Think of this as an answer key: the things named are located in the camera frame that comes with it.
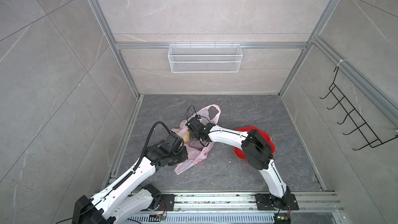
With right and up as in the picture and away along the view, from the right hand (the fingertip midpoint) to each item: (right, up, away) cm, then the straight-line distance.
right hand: (194, 133), depth 96 cm
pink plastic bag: (+3, -7, -16) cm, 17 cm away
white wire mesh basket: (+7, +49, +5) cm, 50 cm away
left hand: (-2, -6, -18) cm, 19 cm away
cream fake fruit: (-4, -1, -5) cm, 7 cm away
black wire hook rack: (+72, +9, -33) cm, 79 cm away
